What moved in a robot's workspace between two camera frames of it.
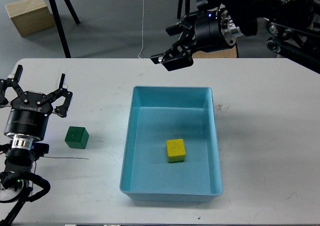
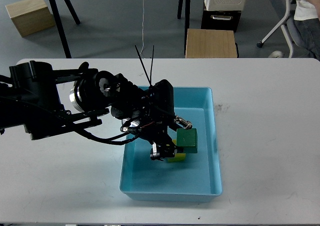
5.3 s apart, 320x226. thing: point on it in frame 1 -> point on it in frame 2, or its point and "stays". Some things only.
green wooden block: (77, 137) -> (187, 139)
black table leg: (187, 0) stays
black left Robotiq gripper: (29, 116) -> (151, 113)
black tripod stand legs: (56, 17) stays
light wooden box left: (30, 15) stays
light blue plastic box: (171, 152) stays
